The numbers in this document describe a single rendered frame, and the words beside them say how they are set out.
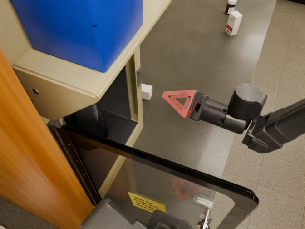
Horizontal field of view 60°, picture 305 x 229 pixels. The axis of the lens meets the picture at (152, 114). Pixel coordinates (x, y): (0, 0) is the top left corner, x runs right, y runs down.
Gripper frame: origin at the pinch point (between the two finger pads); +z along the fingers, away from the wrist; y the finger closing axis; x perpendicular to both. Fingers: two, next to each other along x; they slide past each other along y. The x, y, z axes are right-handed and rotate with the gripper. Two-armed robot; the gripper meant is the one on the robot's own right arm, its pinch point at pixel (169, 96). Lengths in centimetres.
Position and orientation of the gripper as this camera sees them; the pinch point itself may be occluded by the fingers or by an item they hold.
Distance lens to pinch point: 68.5
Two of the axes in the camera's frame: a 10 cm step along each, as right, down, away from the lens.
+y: -2.6, 0.1, -9.7
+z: -9.1, -3.5, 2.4
